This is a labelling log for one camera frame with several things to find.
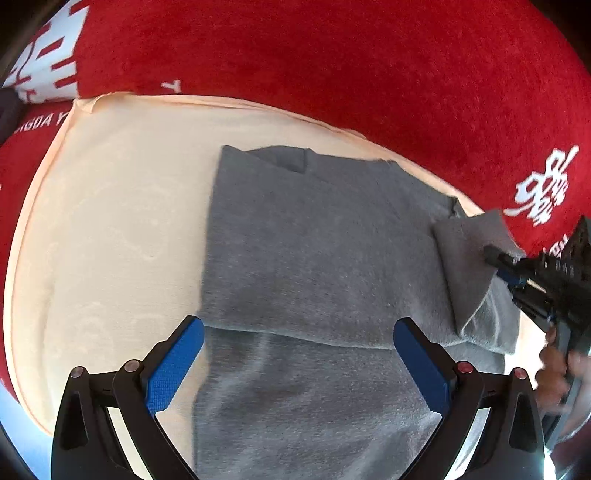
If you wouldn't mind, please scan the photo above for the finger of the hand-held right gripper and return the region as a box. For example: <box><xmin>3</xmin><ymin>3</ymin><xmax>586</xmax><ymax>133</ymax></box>
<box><xmin>496</xmin><ymin>270</ymin><xmax>557</xmax><ymax>325</ymax></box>
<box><xmin>483</xmin><ymin>245</ymin><xmax>532</xmax><ymax>278</ymax></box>

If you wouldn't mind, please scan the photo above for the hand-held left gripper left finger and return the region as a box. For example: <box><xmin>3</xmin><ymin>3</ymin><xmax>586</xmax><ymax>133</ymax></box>
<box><xmin>51</xmin><ymin>316</ymin><xmax>205</xmax><ymax>480</ymax></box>

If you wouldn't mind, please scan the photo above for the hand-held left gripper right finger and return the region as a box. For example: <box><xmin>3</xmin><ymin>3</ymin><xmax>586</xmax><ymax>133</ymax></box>
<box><xmin>394</xmin><ymin>316</ymin><xmax>551</xmax><ymax>480</ymax></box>

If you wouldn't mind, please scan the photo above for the grey knit garment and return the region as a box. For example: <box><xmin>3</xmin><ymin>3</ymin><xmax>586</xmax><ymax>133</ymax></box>
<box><xmin>191</xmin><ymin>145</ymin><xmax>528</xmax><ymax>480</ymax></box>

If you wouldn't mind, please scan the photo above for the person's right hand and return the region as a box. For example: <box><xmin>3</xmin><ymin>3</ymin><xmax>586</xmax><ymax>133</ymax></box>
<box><xmin>534</xmin><ymin>323</ymin><xmax>591</xmax><ymax>416</ymax></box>

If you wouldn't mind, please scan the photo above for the peach cloth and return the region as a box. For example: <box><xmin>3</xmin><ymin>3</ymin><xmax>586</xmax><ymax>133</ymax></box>
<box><xmin>6</xmin><ymin>92</ymin><xmax>542</xmax><ymax>438</ymax></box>

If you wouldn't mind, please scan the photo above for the red blanket with white print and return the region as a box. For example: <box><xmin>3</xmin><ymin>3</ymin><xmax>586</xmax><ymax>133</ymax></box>
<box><xmin>0</xmin><ymin>0</ymin><xmax>591</xmax><ymax>407</ymax></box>

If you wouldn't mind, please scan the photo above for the dark object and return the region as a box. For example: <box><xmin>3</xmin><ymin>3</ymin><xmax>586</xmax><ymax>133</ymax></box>
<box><xmin>0</xmin><ymin>87</ymin><xmax>25</xmax><ymax>141</ymax></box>

